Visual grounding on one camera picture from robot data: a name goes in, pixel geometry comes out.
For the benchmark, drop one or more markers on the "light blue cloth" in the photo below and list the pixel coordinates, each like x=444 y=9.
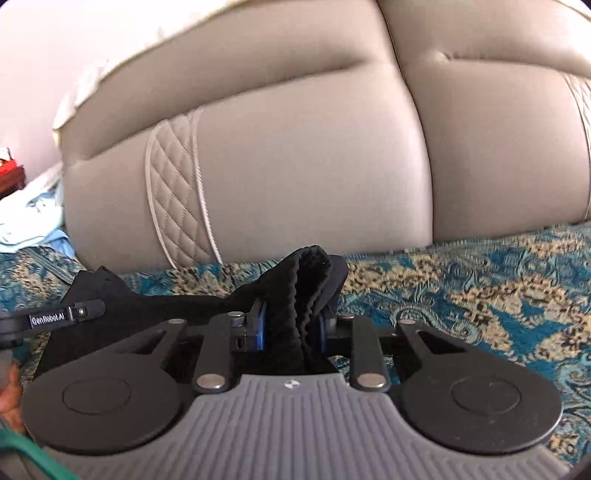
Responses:
x=32 y=217

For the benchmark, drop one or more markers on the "black pants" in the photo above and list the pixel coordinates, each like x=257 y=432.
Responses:
x=295 y=295

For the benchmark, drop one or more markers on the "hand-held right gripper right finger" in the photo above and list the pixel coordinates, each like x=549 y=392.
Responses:
x=323 y=337

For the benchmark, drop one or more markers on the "red wooden cabinet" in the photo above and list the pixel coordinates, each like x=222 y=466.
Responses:
x=11 y=177

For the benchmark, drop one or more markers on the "person's left hand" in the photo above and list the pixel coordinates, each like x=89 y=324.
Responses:
x=11 y=401

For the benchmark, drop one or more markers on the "cream sofa back cover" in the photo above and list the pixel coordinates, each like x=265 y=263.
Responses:
x=76 y=108

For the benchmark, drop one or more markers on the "blue patterned blanket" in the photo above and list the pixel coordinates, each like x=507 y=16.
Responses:
x=461 y=286

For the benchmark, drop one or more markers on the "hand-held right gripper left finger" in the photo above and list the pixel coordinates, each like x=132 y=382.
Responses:
x=258 y=330

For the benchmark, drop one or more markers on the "beige leather sofa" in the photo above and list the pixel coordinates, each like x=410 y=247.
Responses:
x=300 y=161

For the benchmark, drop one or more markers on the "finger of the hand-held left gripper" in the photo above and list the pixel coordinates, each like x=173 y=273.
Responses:
x=64 y=314

